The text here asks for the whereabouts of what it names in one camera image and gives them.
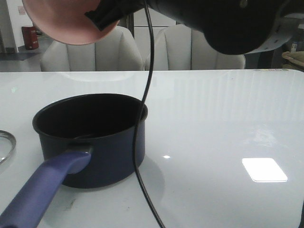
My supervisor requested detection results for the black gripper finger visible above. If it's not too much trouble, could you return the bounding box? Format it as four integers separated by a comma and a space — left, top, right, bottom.
85, 0, 143, 31

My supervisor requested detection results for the pink bowl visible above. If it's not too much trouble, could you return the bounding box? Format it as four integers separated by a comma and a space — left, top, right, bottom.
23, 0, 119, 45

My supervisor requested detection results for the glass lid blue knob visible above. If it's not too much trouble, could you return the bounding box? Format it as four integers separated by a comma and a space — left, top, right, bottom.
0, 130, 17, 167

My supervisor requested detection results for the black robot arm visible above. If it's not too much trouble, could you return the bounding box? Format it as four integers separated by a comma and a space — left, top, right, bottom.
85, 0, 304, 55

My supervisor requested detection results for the left grey chair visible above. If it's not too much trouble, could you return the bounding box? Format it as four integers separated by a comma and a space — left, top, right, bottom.
40, 26, 144, 72

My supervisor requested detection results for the grey chair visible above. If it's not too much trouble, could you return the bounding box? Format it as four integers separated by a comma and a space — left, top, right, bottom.
153, 24, 246, 71
40, 26, 144, 72

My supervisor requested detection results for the white cabinet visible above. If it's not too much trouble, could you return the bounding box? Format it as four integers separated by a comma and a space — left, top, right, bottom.
133, 9, 177, 59

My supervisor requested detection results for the right grey chair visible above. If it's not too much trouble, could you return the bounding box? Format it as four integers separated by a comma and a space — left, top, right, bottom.
153, 24, 246, 71

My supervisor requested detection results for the red bin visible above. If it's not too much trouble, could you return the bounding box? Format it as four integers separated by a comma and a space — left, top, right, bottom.
21, 26, 39, 50

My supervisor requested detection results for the dark blue saucepan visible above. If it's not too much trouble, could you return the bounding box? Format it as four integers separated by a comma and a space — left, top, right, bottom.
0, 94, 148, 228

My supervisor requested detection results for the dark appliance right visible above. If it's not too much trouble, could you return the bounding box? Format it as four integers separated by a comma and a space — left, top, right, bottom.
257, 41, 304, 69

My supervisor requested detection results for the beige cushion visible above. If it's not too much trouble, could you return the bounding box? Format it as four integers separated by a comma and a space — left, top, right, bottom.
282, 51, 304, 72

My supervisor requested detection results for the black right cable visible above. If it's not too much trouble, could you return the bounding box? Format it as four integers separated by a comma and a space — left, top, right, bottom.
132, 0, 166, 228

